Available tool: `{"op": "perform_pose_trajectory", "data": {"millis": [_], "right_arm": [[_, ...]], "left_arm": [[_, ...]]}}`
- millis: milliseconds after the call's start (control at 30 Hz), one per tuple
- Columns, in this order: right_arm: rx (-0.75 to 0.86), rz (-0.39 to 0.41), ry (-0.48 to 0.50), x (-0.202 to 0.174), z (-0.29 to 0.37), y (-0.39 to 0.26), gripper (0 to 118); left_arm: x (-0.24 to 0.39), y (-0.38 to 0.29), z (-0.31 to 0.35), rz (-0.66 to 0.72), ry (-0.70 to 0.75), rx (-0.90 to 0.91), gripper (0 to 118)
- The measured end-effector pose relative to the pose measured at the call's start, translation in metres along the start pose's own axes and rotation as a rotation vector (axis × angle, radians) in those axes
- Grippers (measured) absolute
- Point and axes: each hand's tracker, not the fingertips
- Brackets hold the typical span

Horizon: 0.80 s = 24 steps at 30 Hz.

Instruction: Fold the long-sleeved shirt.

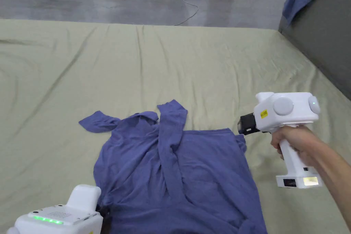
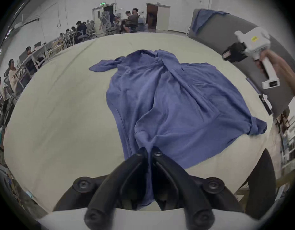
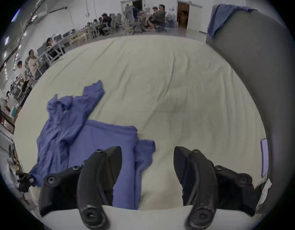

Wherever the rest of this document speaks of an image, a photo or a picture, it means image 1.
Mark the person's right hand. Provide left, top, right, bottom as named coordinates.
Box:
left=270, top=124, right=321, bottom=169

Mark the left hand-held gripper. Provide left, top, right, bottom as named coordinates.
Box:
left=6, top=184, right=112, bottom=234

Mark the bed with pale green sheet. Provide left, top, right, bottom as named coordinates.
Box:
left=0, top=19, right=351, bottom=234

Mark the person's right forearm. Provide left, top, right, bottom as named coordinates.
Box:
left=310, top=132, right=351, bottom=234

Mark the blue shirt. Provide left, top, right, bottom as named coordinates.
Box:
left=78, top=99, right=268, bottom=234

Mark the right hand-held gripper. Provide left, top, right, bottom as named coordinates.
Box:
left=237, top=91, right=323, bottom=190

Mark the white floor cable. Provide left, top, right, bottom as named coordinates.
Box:
left=148, top=0, right=199, bottom=26

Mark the grey padded headboard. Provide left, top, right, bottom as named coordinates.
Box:
left=278, top=0, right=351, bottom=100

